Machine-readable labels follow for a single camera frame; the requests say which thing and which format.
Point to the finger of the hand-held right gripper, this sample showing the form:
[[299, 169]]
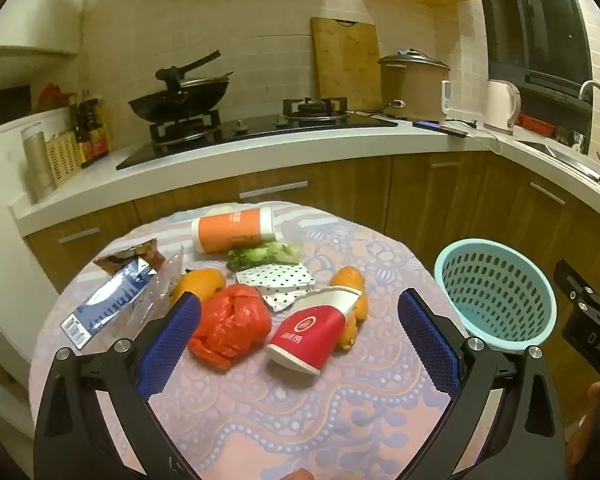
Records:
[[575, 282]]

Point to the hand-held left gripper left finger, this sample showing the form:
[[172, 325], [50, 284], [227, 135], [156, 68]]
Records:
[[172, 340]]

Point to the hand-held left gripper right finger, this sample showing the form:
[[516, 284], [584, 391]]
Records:
[[427, 340]]

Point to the red plastic bag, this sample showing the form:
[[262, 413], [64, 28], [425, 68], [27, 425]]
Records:
[[232, 322]]

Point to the clear plastic wrapper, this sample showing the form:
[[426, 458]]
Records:
[[172, 270]]

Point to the teal plastic basket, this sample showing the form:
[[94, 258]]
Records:
[[500, 285]]

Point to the blue and white packet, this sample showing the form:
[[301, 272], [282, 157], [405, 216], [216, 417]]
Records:
[[105, 305]]

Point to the brown snack packet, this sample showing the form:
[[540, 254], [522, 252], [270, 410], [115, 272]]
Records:
[[135, 255]]

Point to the polka dot paper piece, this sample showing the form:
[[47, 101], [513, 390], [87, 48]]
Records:
[[278, 300], [275, 276]]

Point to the red and white paper cup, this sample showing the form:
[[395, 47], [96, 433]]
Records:
[[307, 335]]

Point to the small green leafy vegetable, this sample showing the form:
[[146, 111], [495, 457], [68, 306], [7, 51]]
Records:
[[265, 254]]

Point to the orange canister with white caps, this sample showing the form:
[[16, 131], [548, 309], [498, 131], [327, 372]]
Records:
[[230, 230]]

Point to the steel sink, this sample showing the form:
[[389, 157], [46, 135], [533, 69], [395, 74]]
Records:
[[560, 157]]

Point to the red dish tray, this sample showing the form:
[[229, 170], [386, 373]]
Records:
[[535, 124]]

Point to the wooden base cabinet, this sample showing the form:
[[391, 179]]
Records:
[[340, 185]]

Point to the white electric kettle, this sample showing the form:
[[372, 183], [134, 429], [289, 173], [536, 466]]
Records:
[[500, 105]]

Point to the white refrigerator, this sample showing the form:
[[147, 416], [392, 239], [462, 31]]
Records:
[[5, 240]]

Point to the dark smartphone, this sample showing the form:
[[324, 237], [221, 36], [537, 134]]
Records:
[[440, 128]]

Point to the yellow perforated basket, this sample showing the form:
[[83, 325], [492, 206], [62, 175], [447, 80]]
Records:
[[65, 160]]

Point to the black burner grate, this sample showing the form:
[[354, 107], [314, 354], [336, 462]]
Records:
[[315, 107], [185, 127]]

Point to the white kitchen countertop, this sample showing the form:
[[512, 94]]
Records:
[[330, 147]]

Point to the steel cylindrical canister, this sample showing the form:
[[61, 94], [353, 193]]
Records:
[[39, 165]]

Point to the black glass gas stove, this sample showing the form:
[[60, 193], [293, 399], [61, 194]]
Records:
[[260, 135]]

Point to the stove knob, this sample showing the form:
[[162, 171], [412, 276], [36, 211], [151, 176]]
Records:
[[239, 126]]

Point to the black wok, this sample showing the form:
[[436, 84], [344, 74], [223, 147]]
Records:
[[180, 102]]

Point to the beige rice cooker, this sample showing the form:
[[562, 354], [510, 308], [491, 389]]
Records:
[[412, 90]]

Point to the wok lid with black knob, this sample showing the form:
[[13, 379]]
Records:
[[200, 81]]

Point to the dark window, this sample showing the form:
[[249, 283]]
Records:
[[535, 25]]

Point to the red food bag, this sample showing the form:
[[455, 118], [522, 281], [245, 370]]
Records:
[[55, 95]]

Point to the wooden cutting board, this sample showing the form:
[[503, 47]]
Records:
[[345, 65]]

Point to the white corner shelf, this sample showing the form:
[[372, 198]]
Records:
[[25, 57]]

